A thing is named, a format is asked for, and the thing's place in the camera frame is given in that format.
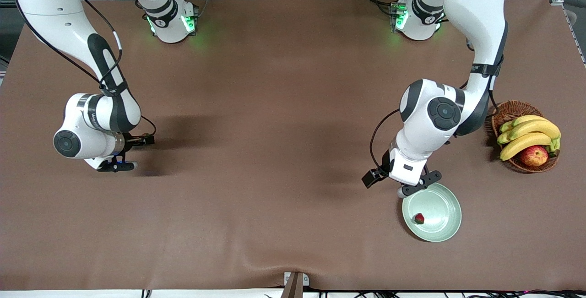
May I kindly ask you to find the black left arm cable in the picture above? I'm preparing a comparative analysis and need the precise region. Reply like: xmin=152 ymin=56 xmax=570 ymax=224
xmin=370 ymin=37 xmax=502 ymax=170

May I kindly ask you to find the red yellow apple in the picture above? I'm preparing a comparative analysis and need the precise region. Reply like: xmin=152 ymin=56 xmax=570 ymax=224
xmin=520 ymin=145 xmax=549 ymax=167

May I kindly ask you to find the grey metal table bracket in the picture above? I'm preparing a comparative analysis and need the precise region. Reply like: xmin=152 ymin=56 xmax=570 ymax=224
xmin=280 ymin=271 xmax=310 ymax=298

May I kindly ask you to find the brown wicker basket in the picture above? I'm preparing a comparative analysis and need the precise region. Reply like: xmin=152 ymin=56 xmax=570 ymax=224
xmin=486 ymin=100 xmax=560 ymax=173

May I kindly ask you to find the pale green round plate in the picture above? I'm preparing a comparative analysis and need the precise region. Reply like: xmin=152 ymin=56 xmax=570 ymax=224
xmin=402 ymin=183 xmax=462 ymax=243

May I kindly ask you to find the yellow banana bunch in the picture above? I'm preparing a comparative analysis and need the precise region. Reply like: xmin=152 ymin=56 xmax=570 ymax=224
xmin=497 ymin=114 xmax=562 ymax=162

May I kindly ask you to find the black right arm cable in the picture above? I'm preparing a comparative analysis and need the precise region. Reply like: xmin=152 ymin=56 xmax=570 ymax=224
xmin=9 ymin=0 xmax=157 ymax=139

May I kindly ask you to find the large table cover mat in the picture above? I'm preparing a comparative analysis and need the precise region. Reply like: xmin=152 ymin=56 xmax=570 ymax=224
xmin=0 ymin=0 xmax=586 ymax=292

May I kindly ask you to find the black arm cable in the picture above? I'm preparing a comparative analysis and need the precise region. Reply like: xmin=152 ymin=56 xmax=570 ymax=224
xmin=370 ymin=37 xmax=502 ymax=170
xmin=9 ymin=0 xmax=157 ymax=139

